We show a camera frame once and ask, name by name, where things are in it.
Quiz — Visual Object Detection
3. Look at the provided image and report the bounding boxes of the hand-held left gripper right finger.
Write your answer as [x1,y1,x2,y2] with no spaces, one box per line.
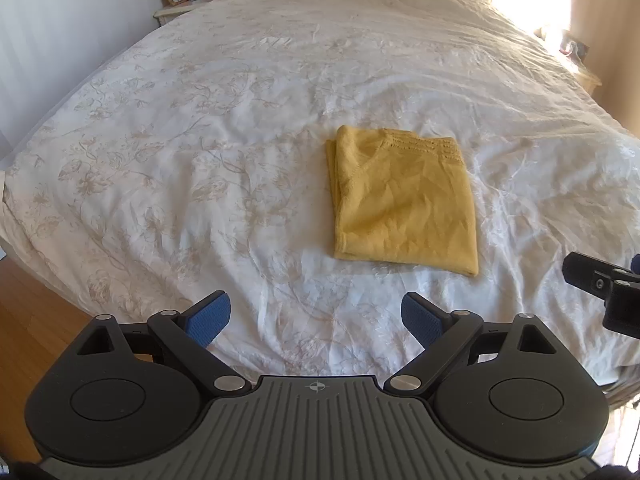
[384,291,561,396]

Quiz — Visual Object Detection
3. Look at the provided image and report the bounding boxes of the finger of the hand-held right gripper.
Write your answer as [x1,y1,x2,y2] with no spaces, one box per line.
[562,252,633,297]

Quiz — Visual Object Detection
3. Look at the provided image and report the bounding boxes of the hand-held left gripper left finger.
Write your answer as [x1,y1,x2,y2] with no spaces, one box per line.
[75,290,253,398]

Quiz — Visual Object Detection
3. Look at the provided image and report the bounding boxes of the yellow knit sweater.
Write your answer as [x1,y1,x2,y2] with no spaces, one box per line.
[325,125,480,277]

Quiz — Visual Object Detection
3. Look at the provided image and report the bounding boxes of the bed with white floral cover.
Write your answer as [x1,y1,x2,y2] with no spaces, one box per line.
[0,0,640,401]

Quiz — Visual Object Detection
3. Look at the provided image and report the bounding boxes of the cream nightstand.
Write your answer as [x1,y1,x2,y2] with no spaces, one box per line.
[570,62,602,95]
[153,0,203,27]

